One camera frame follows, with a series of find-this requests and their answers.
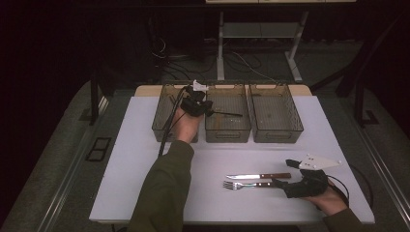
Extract translucent brown plastic bin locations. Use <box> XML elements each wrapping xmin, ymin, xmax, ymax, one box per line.
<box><xmin>204</xmin><ymin>83</ymin><xmax>252</xmax><ymax>144</ymax></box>
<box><xmin>151</xmin><ymin>83</ymin><xmax>202</xmax><ymax>144</ymax></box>
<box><xmin>249</xmin><ymin>83</ymin><xmax>305</xmax><ymax>144</ymax></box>

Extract white table mat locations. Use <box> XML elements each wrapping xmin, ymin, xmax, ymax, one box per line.
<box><xmin>89</xmin><ymin>95</ymin><xmax>376</xmax><ymax>225</ymax></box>

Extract metal spoon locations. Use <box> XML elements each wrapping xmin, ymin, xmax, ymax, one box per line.
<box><xmin>211</xmin><ymin>110</ymin><xmax>244</xmax><ymax>118</ymax></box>

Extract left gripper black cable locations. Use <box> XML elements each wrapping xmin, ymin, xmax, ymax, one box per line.
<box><xmin>158</xmin><ymin>85</ymin><xmax>190</xmax><ymax>158</ymax></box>

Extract black slanted stand bar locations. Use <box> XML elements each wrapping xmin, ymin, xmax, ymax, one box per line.
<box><xmin>335</xmin><ymin>13</ymin><xmax>410</xmax><ymax>98</ymax></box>

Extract person's left hand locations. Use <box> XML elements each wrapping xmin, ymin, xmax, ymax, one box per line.
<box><xmin>172</xmin><ymin>105</ymin><xmax>204</xmax><ymax>144</ymax></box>

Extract wooden-handled table knife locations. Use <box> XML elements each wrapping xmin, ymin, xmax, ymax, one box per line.
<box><xmin>225</xmin><ymin>173</ymin><xmax>292</xmax><ymax>182</ymax></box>

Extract aluminium rail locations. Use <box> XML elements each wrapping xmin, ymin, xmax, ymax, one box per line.
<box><xmin>38</xmin><ymin>96</ymin><xmax>110</xmax><ymax>232</ymax></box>
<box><xmin>354</xmin><ymin>125</ymin><xmax>410</xmax><ymax>223</ymax></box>

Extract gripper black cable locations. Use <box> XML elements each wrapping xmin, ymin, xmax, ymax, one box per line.
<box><xmin>327</xmin><ymin>164</ymin><xmax>375</xmax><ymax>211</ymax></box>
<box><xmin>158</xmin><ymin>85</ymin><xmax>190</xmax><ymax>158</ymax></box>

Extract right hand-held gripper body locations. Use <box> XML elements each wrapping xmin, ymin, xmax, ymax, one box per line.
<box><xmin>283</xmin><ymin>153</ymin><xmax>342</xmax><ymax>199</ymax></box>

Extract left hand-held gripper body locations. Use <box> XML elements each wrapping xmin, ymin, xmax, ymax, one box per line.
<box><xmin>179</xmin><ymin>79</ymin><xmax>210</xmax><ymax>118</ymax></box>

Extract wooden-handled fork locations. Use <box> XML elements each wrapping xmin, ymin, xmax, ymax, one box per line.
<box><xmin>222</xmin><ymin>180</ymin><xmax>277</xmax><ymax>191</ymax></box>

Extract black upright stand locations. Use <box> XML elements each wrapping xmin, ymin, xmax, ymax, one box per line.
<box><xmin>353</xmin><ymin>76</ymin><xmax>381</xmax><ymax>129</ymax></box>
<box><xmin>78</xmin><ymin>72</ymin><xmax>101</xmax><ymax>127</ymax></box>

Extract white floor cable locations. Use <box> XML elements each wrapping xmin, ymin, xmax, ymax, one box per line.
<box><xmin>231</xmin><ymin>50</ymin><xmax>278</xmax><ymax>83</ymax></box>

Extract black floor cables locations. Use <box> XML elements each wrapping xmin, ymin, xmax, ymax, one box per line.
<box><xmin>150</xmin><ymin>35</ymin><xmax>281</xmax><ymax>83</ymax></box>

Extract white metal desk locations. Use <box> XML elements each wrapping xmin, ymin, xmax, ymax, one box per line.
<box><xmin>205</xmin><ymin>0</ymin><xmax>357</xmax><ymax>83</ymax></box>

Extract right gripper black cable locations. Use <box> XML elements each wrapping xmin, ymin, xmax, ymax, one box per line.
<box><xmin>327</xmin><ymin>164</ymin><xmax>375</xmax><ymax>211</ymax></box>

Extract person's right hand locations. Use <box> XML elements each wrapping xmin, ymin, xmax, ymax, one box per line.
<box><xmin>301</xmin><ymin>182</ymin><xmax>350</xmax><ymax>217</ymax></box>

